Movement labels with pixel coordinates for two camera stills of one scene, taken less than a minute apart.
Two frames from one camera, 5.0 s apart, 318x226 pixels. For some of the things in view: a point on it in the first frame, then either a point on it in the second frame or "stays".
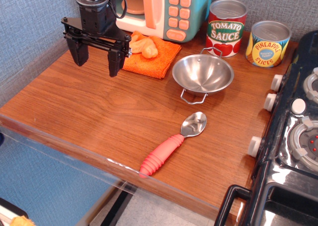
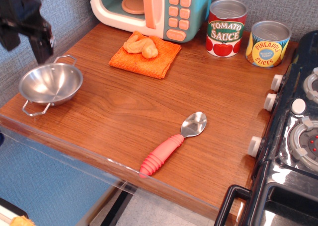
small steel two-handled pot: (199, 74) -> (50, 84)
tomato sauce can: (226, 22) stays
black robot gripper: (97, 27) -> (20, 11)
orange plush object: (22, 221) stays
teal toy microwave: (175, 15) stays
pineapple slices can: (268, 43) stays
